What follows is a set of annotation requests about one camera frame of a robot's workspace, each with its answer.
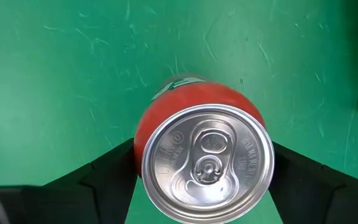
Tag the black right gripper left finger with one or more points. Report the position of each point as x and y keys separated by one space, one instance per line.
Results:
x=57 y=202

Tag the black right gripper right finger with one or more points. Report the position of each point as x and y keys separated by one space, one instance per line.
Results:
x=322 y=202

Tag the red soda can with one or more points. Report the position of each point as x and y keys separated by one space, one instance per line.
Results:
x=204 y=161

